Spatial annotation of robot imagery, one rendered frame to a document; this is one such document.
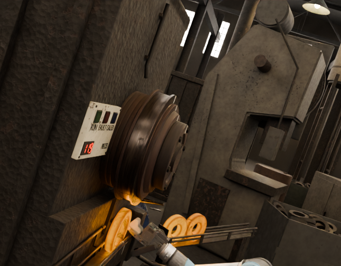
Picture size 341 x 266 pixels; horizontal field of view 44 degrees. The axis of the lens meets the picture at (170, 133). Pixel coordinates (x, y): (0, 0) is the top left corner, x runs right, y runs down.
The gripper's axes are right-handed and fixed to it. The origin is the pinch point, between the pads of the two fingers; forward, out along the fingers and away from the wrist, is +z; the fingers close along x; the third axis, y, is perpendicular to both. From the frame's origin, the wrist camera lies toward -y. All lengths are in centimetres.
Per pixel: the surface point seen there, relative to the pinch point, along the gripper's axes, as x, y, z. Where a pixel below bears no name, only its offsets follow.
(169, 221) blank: -29.6, 4.6, -14.4
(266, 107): -249, 94, -17
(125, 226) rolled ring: 6.6, 1.7, -1.6
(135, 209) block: -8.3, 5.1, 0.8
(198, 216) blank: -45, 13, -25
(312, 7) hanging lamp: -808, 369, 39
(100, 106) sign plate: 55, 43, 23
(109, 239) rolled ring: 21.7, -1.3, -1.2
